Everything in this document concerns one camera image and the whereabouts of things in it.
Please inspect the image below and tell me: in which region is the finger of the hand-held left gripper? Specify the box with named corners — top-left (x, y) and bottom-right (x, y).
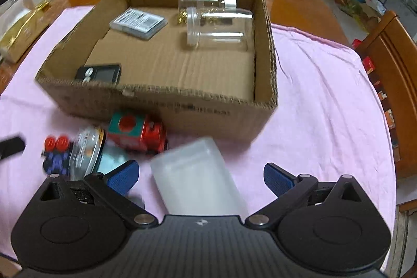
top-left (0, 134), bottom-right (26, 163)

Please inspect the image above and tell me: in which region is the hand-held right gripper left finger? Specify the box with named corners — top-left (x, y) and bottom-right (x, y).
top-left (38, 160), bottom-right (159, 230)

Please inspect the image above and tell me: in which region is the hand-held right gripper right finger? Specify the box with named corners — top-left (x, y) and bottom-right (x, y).
top-left (244, 163), bottom-right (372, 230)

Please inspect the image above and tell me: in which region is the red toy train engine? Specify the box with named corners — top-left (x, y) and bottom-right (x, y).
top-left (107, 112), bottom-right (168, 155)

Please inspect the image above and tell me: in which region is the black purple toy train car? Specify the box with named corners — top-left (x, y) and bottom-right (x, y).
top-left (42, 135), bottom-right (73, 176)

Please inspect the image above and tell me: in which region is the round metal-rimmed tin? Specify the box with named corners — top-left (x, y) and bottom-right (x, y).
top-left (68, 127), bottom-right (105, 179)

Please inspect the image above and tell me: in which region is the translucent white plastic box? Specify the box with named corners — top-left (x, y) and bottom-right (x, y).
top-left (150, 136), bottom-right (250, 217)

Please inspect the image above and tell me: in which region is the cardboard box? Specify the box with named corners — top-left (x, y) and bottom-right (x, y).
top-left (34, 0), bottom-right (279, 143)

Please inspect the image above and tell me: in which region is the black digital timer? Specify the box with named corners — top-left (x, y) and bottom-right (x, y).
top-left (76, 63), bottom-right (122, 83)

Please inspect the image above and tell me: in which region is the clear labelled card case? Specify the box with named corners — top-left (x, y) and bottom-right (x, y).
top-left (109, 8), bottom-right (168, 41)

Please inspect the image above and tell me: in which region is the clear plastic jar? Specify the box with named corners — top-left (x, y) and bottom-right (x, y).
top-left (186, 6), bottom-right (255, 52)

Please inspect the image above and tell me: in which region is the clear bottle of gold pins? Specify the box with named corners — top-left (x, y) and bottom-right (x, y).
top-left (177, 0), bottom-right (238, 25)

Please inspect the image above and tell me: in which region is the pink towel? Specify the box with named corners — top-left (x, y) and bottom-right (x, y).
top-left (0, 6), bottom-right (398, 272)

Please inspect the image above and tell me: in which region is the gold tissue pack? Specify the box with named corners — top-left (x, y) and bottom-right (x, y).
top-left (0, 0), bottom-right (52, 64)

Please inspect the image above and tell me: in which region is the large clear jar black lid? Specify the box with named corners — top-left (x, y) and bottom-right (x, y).
top-left (0, 0), bottom-right (35, 24)

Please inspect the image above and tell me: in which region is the stack of red packages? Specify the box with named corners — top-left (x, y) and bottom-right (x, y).
top-left (352, 39), bottom-right (402, 164)

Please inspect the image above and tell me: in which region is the wooden chair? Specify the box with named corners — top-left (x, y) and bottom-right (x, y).
top-left (355, 10), bottom-right (417, 213)

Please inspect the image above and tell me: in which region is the pile of cardboard boxes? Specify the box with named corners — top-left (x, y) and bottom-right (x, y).
top-left (335, 0), bottom-right (388, 24)

